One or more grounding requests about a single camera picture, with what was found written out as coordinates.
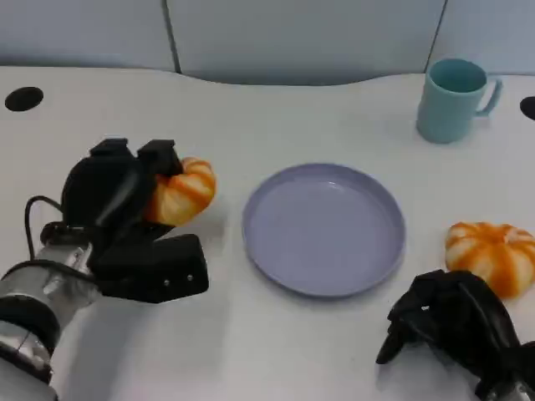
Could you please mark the pale green mug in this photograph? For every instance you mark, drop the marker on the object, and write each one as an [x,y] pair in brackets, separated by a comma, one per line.
[449,104]

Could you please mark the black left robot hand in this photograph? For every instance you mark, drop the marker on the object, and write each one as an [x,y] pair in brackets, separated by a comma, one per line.
[113,204]

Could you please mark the orange white toy bread roll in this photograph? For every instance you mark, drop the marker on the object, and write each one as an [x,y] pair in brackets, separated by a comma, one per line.
[188,196]
[489,250]

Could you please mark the lilac plate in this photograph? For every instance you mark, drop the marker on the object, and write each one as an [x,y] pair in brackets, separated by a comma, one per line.
[324,229]

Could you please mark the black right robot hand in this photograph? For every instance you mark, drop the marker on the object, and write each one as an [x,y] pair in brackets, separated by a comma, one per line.
[464,313]

